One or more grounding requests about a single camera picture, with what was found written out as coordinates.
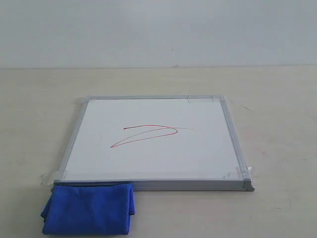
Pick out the blue microfibre cloth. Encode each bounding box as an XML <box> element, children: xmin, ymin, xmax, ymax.
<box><xmin>41</xmin><ymin>184</ymin><xmax>135</xmax><ymax>236</ymax></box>

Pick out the clear tape front right corner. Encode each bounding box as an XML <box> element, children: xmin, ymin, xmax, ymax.
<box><xmin>223</xmin><ymin>166</ymin><xmax>255</xmax><ymax>180</ymax></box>

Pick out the white board with aluminium frame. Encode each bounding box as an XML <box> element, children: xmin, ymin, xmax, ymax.
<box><xmin>54</xmin><ymin>95</ymin><xmax>254</xmax><ymax>192</ymax></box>

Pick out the clear tape corner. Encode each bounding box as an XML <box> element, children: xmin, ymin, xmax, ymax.
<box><xmin>75</xmin><ymin>97</ymin><xmax>90</xmax><ymax>105</ymax></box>
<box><xmin>186</xmin><ymin>95</ymin><xmax>226</xmax><ymax>104</ymax></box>
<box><xmin>223</xmin><ymin>166</ymin><xmax>255</xmax><ymax>180</ymax></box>
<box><xmin>41</xmin><ymin>171</ymin><xmax>65</xmax><ymax>186</ymax></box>

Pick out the clear tape front left corner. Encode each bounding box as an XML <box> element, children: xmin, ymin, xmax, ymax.
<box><xmin>41</xmin><ymin>171</ymin><xmax>65</xmax><ymax>186</ymax></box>

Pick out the clear tape back left corner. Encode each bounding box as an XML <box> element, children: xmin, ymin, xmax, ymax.
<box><xmin>75</xmin><ymin>97</ymin><xmax>90</xmax><ymax>105</ymax></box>

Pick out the clear tape back right corner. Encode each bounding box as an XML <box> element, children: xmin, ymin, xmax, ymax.
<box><xmin>186</xmin><ymin>95</ymin><xmax>226</xmax><ymax>104</ymax></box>

